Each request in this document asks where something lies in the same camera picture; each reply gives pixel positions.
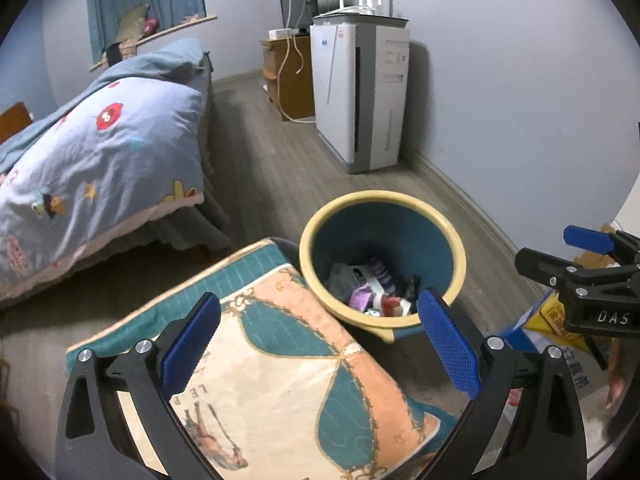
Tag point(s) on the person's right hand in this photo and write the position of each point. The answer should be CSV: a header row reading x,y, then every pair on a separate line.
x,y
615,375

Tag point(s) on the pink plush toy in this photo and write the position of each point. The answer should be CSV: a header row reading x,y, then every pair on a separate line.
x,y
151,25

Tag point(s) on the wooden window sill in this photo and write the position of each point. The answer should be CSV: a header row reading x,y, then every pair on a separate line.
x,y
190,22

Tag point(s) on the white power strip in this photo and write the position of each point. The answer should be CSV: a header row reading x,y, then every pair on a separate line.
x,y
282,33

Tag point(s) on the patterned quilted cushion mat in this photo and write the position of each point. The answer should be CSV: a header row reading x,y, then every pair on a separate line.
x,y
280,360

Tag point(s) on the grey bed skirt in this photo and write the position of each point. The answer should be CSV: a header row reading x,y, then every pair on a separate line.
x,y
215,185

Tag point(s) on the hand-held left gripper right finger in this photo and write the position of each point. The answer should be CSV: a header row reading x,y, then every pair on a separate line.
x,y
447,350

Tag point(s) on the white medicine box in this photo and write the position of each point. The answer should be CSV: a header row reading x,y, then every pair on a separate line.
x,y
372,271

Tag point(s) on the black plastic bag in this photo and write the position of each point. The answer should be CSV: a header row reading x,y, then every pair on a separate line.
x,y
411,287

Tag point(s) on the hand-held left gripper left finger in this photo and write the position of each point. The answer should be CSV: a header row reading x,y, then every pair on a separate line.
x,y
192,342

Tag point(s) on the grey cloth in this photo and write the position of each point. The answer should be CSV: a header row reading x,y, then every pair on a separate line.
x,y
342,280

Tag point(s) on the yellow packet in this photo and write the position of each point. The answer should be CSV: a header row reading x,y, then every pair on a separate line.
x,y
547,317

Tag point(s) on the white red wrapper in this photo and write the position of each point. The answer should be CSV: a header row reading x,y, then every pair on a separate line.
x,y
392,305

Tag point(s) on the bed with cartoon blue duvet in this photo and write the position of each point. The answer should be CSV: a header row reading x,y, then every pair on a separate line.
x,y
100,160

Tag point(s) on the checkered cloth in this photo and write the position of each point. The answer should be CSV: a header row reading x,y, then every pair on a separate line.
x,y
129,49

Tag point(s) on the olive pillow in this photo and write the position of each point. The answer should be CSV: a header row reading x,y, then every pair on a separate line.
x,y
132,22

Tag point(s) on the white air purifier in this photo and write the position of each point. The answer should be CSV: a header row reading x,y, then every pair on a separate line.
x,y
340,90

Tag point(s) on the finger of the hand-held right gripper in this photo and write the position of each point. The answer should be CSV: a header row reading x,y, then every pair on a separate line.
x,y
587,240
545,265

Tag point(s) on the wooden television cabinet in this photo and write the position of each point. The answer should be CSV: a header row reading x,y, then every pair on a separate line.
x,y
300,85

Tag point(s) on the yellow teal waste bin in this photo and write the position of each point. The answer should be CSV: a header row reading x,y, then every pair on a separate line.
x,y
400,225

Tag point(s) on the wooden bed frame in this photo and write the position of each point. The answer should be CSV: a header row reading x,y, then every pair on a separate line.
x,y
15,120

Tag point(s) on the purple wrapper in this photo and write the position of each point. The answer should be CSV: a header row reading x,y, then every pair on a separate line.
x,y
361,300

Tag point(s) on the cardboard box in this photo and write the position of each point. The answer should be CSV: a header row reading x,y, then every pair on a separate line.
x,y
575,382

